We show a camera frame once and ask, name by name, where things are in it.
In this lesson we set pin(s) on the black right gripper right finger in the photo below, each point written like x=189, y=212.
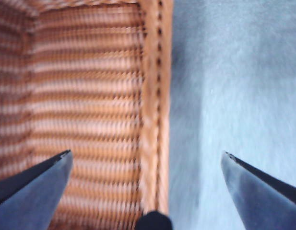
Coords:
x=265, y=198

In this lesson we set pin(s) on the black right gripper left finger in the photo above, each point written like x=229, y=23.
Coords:
x=30, y=198

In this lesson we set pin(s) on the brown woven wicker basket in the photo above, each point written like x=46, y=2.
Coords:
x=90, y=95

